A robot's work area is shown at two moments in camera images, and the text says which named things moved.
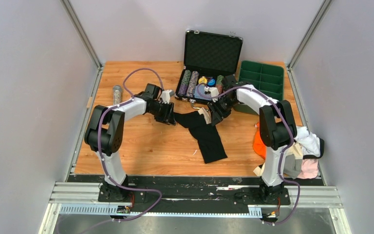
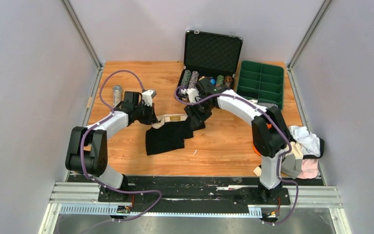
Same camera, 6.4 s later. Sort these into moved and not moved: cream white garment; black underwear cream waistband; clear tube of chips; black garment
Moved: black underwear cream waistband
Not moved: clear tube of chips; cream white garment; black garment
